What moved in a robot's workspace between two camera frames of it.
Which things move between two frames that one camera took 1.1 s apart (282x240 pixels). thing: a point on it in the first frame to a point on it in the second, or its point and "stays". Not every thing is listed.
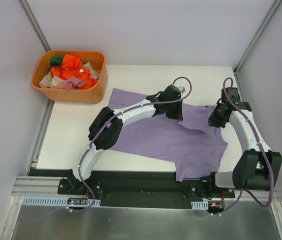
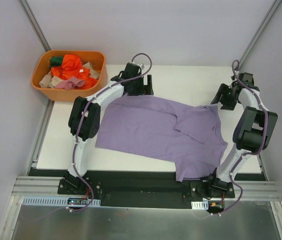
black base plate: [142, 189] stays
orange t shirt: [71, 66] stays
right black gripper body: [216, 120] to [225, 97]
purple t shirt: [194, 144] stays
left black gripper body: [174, 114] to [144, 88]
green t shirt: [56, 61] stays
